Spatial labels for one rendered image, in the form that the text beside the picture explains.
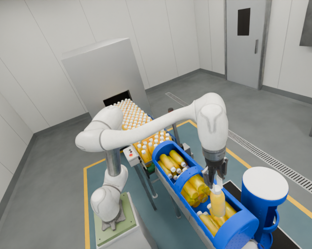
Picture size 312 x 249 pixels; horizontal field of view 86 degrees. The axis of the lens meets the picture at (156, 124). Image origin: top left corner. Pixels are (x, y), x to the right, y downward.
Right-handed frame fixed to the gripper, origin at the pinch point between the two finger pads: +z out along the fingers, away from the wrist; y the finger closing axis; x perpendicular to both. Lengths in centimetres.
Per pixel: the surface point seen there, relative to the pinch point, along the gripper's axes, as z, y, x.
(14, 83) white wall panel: -11, -195, 521
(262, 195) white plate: 45, 39, 0
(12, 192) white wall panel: 149, -249, 296
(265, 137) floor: 148, 201, 100
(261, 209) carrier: 59, 38, -1
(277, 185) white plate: 45, 53, 0
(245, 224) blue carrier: 26.4, 7.6, -11.3
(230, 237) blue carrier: 28.3, -2.4, -11.1
